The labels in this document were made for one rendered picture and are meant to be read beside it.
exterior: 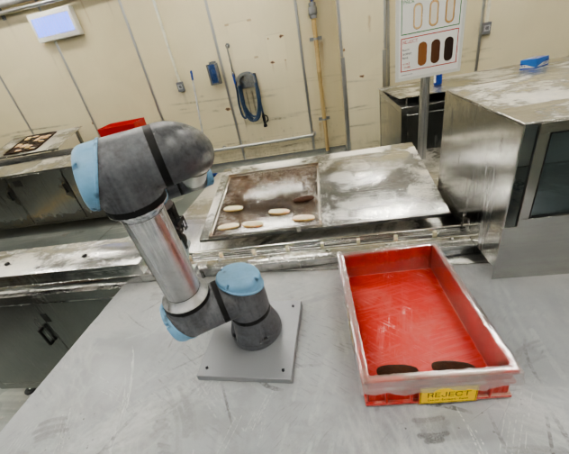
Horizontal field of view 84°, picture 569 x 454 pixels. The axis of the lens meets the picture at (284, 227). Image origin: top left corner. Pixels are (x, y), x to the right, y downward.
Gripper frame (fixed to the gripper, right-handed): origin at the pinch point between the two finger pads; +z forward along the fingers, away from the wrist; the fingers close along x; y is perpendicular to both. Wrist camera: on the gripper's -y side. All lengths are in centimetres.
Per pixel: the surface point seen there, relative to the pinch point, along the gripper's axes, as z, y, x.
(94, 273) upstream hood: 6.4, 4.3, 42.0
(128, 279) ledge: 11.0, 4.0, 28.8
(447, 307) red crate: 13, -20, -87
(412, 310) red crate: 13, -20, -77
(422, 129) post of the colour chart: -5, 97, -112
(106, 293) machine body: 17.3, 4.0, 42.0
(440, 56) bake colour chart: -41, 96, -119
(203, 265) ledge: 9.2, 6.7, -3.8
